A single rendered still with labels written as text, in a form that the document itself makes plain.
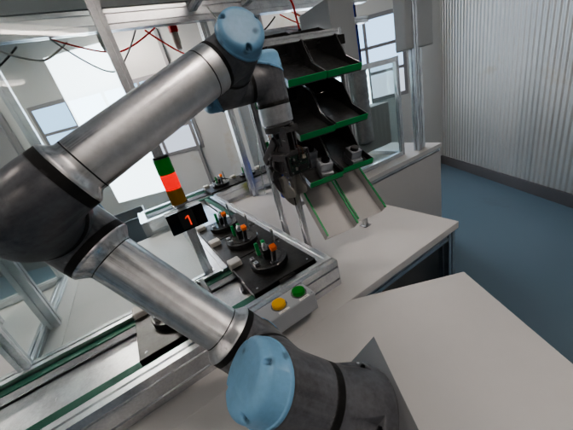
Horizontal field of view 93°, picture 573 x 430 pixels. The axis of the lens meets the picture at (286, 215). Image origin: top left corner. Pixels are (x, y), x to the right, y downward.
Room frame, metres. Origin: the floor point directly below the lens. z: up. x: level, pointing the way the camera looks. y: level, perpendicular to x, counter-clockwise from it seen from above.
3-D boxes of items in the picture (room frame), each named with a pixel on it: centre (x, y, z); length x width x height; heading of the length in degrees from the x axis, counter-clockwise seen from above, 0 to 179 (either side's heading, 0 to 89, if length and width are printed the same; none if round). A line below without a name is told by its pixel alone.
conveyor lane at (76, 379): (0.74, 0.39, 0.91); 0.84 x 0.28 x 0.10; 116
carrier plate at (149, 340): (0.70, 0.41, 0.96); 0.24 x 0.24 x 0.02; 26
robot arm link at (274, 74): (0.68, -0.03, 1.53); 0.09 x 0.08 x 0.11; 113
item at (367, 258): (1.25, 0.30, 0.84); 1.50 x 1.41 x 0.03; 116
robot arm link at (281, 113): (0.68, -0.04, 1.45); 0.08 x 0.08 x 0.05
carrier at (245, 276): (0.85, 0.10, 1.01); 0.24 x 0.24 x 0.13; 26
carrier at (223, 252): (1.07, 0.21, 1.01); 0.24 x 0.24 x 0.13; 26
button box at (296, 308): (0.62, 0.09, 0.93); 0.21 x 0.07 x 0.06; 116
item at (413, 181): (2.16, -0.70, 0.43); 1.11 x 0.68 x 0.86; 116
